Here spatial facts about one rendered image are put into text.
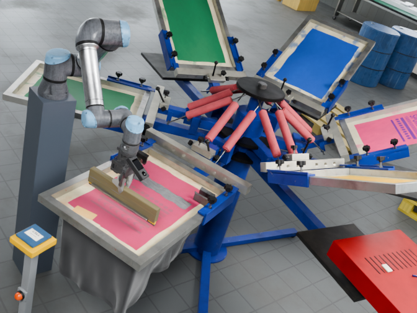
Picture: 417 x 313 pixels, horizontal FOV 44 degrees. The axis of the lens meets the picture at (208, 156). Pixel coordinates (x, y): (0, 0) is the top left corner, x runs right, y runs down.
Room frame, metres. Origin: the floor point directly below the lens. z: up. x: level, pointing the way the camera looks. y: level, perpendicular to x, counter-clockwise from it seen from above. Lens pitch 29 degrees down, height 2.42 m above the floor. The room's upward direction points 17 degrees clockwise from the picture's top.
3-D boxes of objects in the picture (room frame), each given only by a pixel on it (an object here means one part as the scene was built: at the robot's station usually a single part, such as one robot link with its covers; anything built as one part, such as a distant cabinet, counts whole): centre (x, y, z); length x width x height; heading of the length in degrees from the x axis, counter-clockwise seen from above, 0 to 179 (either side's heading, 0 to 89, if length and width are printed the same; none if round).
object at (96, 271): (1.75, 0.36, 0.74); 0.45 x 0.03 x 0.43; 66
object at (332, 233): (2.44, -0.58, 0.91); 1.34 x 0.41 x 0.08; 36
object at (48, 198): (2.02, 0.24, 0.97); 0.79 x 0.58 x 0.04; 156
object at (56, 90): (2.32, 0.86, 1.25); 0.15 x 0.15 x 0.10
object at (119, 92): (2.88, 0.72, 1.05); 1.08 x 0.61 x 0.23; 96
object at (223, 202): (2.12, -0.11, 0.98); 0.30 x 0.05 x 0.07; 156
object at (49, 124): (2.32, 0.86, 0.60); 0.18 x 0.18 x 1.20; 47
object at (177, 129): (2.91, 0.43, 0.90); 1.24 x 0.06 x 0.06; 96
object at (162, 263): (1.88, 0.07, 0.74); 0.46 x 0.04 x 0.42; 156
